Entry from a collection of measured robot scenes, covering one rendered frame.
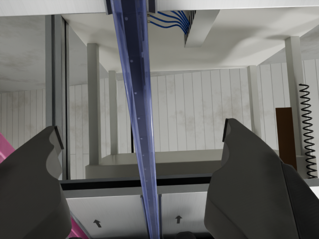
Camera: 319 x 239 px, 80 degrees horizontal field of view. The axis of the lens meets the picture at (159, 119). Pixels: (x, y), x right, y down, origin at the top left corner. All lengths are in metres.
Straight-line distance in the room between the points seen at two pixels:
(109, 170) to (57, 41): 0.37
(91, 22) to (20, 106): 4.11
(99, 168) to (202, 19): 0.48
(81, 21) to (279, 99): 2.93
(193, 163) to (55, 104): 0.40
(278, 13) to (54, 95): 0.59
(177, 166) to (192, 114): 2.46
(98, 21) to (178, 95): 2.60
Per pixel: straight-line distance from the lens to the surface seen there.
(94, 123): 0.62
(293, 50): 0.78
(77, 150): 3.74
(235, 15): 0.59
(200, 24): 0.50
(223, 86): 3.09
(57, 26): 0.57
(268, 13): 0.62
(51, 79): 0.53
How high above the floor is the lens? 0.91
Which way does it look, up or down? 4 degrees down
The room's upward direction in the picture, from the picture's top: 178 degrees clockwise
